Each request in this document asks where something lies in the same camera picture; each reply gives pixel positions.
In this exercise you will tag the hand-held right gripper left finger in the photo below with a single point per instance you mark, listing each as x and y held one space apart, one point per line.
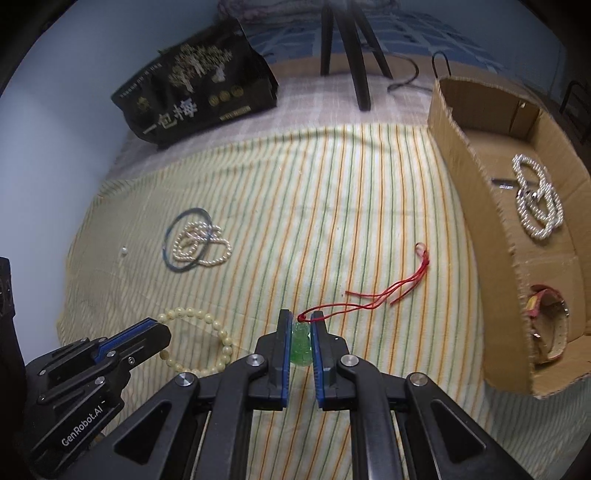
283 360

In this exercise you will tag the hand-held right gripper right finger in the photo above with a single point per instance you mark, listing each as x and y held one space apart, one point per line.
318 364

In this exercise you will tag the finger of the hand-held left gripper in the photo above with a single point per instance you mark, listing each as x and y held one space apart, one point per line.
147 344
124 336

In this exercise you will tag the brown cardboard box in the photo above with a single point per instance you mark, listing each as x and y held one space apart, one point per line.
466 152

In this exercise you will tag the thin blue bangle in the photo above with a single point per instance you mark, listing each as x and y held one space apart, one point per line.
199 210

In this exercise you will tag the striped cream cloth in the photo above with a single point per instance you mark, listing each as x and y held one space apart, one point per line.
323 207

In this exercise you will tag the black printed snack bag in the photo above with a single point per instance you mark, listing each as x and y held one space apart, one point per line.
194 92

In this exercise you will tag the small dark hair clip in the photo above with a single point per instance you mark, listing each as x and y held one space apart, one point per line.
504 183

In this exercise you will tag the beige checked bed sheet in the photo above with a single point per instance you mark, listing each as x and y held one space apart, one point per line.
314 101

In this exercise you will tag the black tripod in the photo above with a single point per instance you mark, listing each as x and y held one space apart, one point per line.
360 69

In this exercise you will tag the blue plaid fabric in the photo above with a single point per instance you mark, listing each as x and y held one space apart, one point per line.
415 37

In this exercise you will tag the black metal chair frame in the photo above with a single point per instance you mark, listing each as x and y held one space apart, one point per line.
572 104

